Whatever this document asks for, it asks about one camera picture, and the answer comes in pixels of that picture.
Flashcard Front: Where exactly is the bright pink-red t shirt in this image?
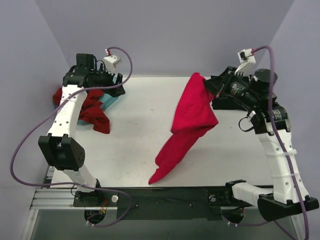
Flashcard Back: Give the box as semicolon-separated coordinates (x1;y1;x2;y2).
148;72;219;185

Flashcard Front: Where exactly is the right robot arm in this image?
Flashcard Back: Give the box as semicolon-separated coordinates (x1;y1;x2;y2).
204;67;320;222

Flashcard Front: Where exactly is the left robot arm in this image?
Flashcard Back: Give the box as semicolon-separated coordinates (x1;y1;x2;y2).
38;53;125;206

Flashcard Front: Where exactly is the blue plastic tub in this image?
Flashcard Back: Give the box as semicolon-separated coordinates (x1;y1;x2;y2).
77;90;119;133

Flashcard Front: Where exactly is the dark red t shirt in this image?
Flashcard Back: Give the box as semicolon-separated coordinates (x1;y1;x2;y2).
48;85;111;137

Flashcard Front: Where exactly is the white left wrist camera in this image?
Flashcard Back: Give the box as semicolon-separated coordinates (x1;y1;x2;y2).
103;55;122;71

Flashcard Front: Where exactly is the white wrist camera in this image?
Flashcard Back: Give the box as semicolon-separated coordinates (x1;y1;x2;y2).
103;55;122;71
235;48;256;75

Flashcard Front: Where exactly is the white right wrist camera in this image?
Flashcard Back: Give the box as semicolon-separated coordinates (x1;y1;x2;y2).
235;48;256;75

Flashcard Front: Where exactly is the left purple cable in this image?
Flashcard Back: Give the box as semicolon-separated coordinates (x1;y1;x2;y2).
10;46;133;228

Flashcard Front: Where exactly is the purple cable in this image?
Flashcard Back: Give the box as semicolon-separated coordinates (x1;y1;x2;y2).
10;46;133;228
226;45;310;240

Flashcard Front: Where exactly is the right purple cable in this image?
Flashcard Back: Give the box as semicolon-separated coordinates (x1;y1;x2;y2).
226;45;310;240

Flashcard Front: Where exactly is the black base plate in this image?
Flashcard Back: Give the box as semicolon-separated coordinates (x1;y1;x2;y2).
73;186;249;221

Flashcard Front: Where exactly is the aluminium frame rail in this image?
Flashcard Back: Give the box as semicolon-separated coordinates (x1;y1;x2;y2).
29;167;76;210

